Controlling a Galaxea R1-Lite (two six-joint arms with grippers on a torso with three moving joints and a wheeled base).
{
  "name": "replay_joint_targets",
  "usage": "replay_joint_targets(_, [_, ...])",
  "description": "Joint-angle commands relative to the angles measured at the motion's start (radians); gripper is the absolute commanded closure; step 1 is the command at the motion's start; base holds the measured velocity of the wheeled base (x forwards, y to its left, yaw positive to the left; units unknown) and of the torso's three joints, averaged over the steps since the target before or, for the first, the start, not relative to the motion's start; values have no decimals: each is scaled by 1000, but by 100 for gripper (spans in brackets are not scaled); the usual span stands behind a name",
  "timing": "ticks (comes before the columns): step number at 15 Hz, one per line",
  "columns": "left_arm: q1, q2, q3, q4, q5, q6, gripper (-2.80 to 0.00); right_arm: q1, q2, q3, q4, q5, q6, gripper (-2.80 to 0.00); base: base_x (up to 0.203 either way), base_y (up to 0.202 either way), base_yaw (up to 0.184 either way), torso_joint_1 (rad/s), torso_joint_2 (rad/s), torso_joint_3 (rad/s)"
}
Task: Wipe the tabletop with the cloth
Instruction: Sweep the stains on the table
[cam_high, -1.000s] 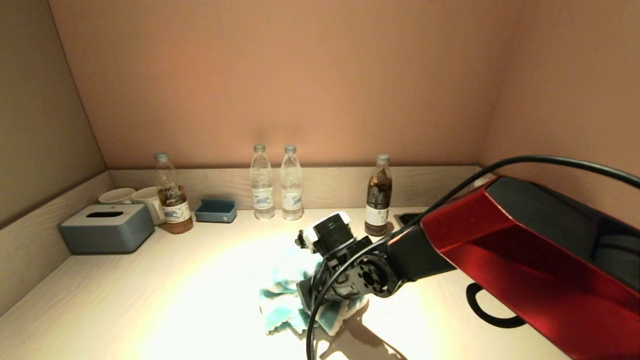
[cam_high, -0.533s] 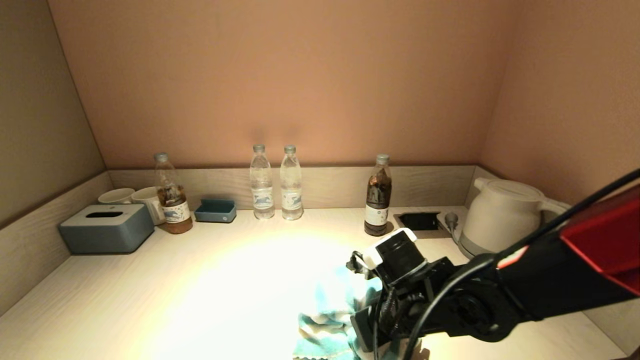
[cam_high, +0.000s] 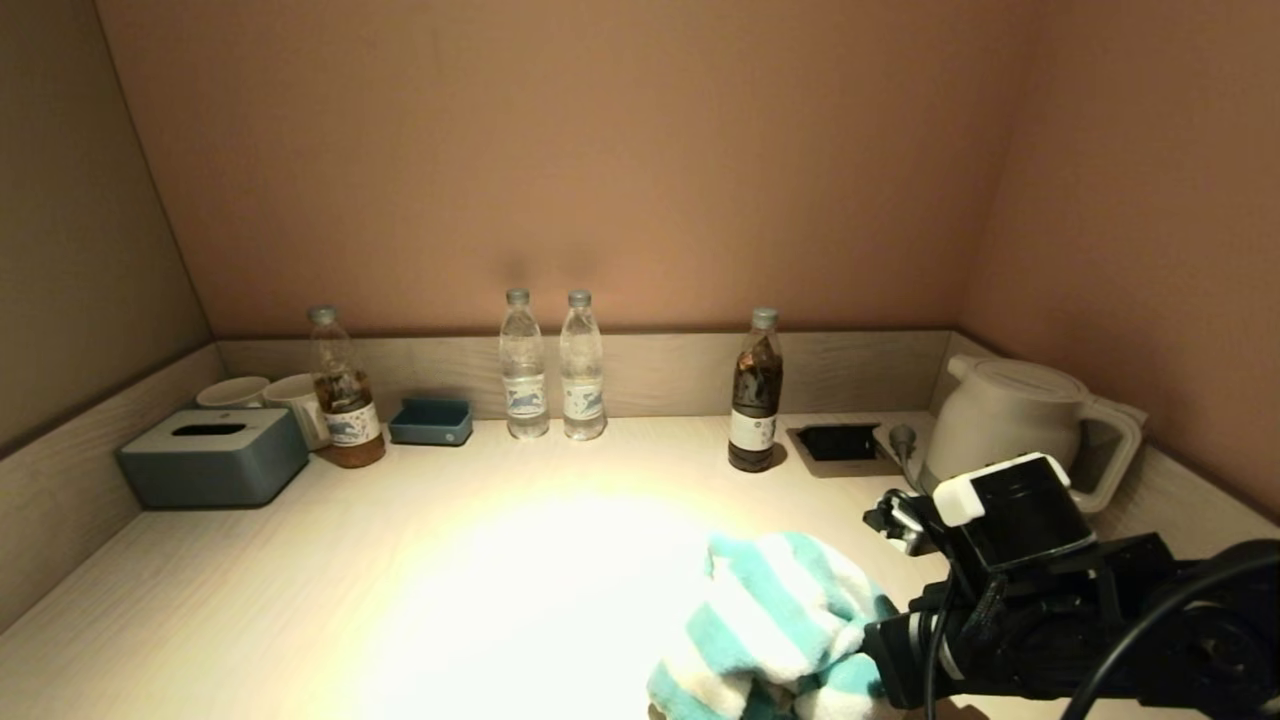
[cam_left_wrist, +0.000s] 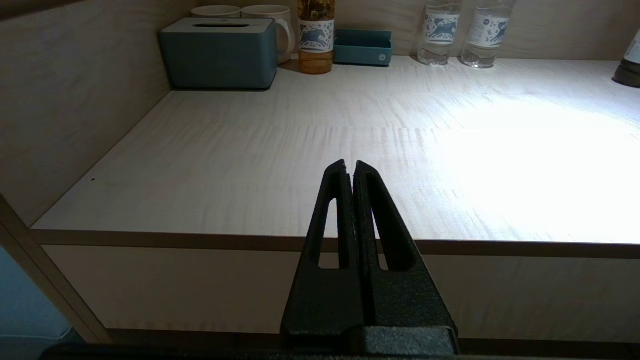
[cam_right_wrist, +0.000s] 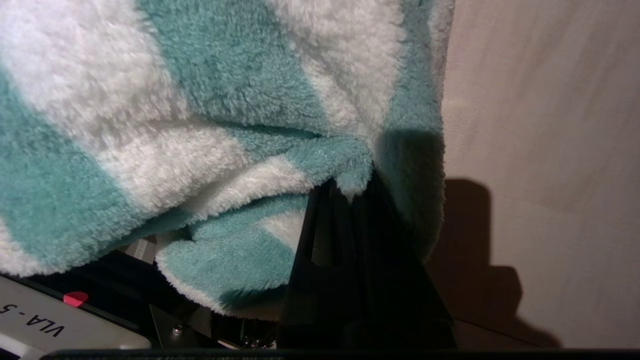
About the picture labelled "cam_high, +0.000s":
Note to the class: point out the grey kettle power plug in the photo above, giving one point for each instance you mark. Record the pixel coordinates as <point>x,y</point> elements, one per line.
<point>902,438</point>

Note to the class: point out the small blue plastic tray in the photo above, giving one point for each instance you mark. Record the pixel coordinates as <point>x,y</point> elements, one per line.
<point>430,427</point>

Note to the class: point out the grey kettle base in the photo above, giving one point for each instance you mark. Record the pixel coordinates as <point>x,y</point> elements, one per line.
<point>925,480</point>

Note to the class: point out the grey-blue tissue box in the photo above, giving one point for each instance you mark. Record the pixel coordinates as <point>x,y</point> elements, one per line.
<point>212,468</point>

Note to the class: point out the recessed black socket panel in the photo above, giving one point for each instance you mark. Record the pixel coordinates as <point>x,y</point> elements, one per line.
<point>838,443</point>

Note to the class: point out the red black right robot arm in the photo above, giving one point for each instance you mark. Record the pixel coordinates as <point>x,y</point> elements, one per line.
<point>1230,640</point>

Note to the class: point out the white electric kettle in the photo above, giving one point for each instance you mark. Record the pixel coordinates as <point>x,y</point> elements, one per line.
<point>1000,420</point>

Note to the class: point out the dark liquid plastic bottle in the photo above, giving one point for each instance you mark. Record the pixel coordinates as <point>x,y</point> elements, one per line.
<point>754,408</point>

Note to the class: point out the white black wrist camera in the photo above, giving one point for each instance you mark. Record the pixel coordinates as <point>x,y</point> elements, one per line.
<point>1020,510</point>

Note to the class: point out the white ceramic mug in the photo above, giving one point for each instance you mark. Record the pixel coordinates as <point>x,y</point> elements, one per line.
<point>230,392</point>
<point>300,404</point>

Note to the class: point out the teal white striped towel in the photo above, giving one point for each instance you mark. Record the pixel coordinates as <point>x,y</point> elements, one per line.
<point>770,620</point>

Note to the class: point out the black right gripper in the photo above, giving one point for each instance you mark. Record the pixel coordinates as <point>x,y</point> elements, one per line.
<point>1020,630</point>

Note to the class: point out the amber tea plastic bottle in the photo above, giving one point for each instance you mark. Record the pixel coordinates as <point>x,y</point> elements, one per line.
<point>346,424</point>

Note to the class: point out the clear water bottle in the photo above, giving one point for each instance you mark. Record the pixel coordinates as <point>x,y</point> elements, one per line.
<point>582,391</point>
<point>523,389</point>

